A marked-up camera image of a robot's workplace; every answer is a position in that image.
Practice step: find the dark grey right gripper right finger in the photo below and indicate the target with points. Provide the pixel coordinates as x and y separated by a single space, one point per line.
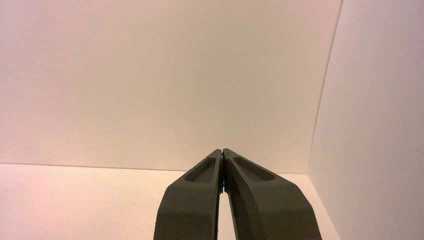
268 208

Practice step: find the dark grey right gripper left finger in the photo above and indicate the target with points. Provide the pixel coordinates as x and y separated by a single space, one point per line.
190 208

